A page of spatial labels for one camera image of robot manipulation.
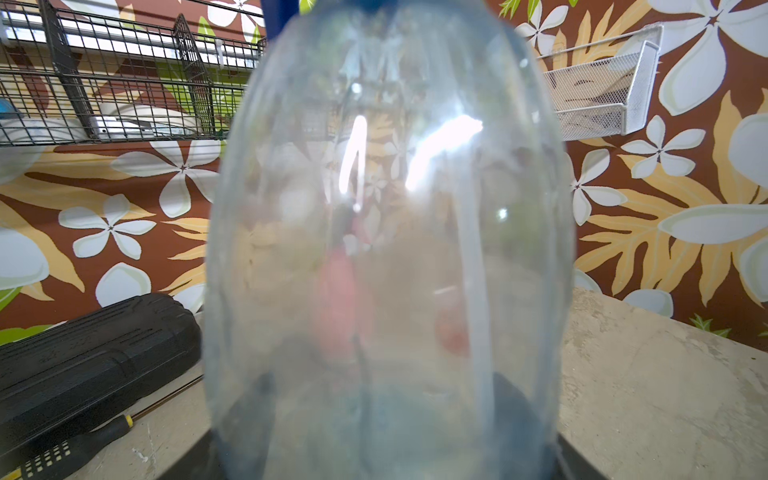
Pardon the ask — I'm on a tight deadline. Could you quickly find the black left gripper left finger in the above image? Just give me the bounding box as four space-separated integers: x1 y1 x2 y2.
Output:
158 430 225 480

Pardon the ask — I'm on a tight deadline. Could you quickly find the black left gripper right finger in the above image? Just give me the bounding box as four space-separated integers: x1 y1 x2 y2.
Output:
554 434 607 480

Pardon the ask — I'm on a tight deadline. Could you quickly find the clear blue spray bottle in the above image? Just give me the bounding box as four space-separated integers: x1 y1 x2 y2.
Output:
203 1 574 479

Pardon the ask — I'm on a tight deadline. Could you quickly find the blue white spray nozzle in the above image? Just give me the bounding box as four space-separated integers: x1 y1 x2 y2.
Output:
260 0 300 41

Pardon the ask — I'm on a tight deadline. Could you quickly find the black yellow screwdriver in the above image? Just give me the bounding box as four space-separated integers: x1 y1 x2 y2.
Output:
2 374 203 480

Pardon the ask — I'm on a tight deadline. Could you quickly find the black plastic tool case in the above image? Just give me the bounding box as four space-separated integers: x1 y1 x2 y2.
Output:
1 293 201 471

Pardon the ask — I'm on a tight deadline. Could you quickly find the white mesh wall basket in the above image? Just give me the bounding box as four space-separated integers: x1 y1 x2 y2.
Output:
538 23 664 142

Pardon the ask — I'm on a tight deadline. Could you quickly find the black wire wall basket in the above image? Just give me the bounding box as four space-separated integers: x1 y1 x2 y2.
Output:
1 1 267 147

